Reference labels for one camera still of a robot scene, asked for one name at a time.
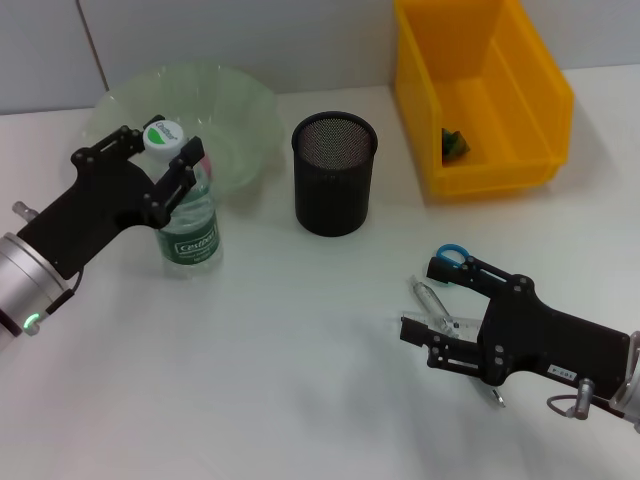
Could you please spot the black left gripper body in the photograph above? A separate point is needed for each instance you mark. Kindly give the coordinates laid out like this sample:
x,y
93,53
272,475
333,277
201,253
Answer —
x,y
100,205

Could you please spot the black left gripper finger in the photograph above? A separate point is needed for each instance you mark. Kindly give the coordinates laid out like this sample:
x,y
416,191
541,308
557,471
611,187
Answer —
x,y
117,142
182,165

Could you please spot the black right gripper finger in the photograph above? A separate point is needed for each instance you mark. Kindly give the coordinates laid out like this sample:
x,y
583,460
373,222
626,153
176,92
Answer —
x,y
440,270
450,352

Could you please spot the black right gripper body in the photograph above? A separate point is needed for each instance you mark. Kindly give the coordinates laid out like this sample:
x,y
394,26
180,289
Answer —
x,y
550,345

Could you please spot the blue scissors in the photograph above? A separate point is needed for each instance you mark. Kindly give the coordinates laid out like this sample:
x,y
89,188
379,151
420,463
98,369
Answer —
x,y
445,248

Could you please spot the clear green-label water bottle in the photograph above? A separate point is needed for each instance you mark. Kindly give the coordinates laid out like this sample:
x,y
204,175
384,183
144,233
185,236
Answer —
x,y
192,245

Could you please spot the clear plastic ruler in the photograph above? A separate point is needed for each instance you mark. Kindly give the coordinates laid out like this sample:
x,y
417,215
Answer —
x,y
465,327

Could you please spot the grey clear ballpoint pen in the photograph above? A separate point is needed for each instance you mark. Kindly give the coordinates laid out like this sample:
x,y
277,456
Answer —
x,y
427,300

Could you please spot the translucent green fruit plate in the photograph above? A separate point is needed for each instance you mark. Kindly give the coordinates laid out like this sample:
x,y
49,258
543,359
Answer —
x,y
235,110

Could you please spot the black mesh pen holder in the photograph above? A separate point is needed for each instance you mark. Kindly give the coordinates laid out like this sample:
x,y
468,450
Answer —
x,y
332,195

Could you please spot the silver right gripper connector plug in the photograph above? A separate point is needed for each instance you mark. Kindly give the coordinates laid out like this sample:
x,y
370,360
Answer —
x,y
582,397

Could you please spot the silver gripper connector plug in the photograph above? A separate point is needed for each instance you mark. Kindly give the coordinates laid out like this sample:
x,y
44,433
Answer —
x,y
24,211
582,397

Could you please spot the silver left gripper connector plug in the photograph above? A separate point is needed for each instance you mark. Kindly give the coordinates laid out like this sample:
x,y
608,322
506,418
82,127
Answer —
x,y
24,211

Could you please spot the yellow plastic bin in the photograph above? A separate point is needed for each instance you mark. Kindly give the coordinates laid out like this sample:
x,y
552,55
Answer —
x,y
425,100

